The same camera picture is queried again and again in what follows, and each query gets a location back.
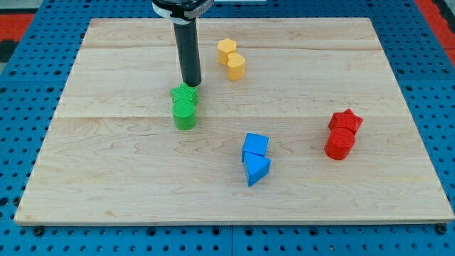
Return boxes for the green cylinder block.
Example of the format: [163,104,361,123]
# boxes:
[172,100,196,130]

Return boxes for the red cylinder block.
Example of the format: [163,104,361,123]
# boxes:
[324,127,355,160]

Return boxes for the green star block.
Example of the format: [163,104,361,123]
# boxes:
[170,82,199,106]

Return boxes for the light wooden board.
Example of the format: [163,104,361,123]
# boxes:
[14,18,454,226]

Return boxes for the red star block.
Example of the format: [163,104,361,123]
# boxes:
[328,109,363,135]

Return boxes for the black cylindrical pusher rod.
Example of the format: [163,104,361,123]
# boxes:
[173,20,202,87]

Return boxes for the yellow hexagon block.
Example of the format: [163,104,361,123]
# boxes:
[217,38,237,65]

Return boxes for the blue cube block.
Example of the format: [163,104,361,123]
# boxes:
[241,133,269,161]

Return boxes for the blue triangle block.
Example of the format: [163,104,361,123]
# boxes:
[243,152,271,186]

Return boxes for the yellow heart block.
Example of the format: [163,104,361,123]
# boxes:
[227,53,246,81]

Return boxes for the silver black robot flange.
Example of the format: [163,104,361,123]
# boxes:
[151,0,213,25]

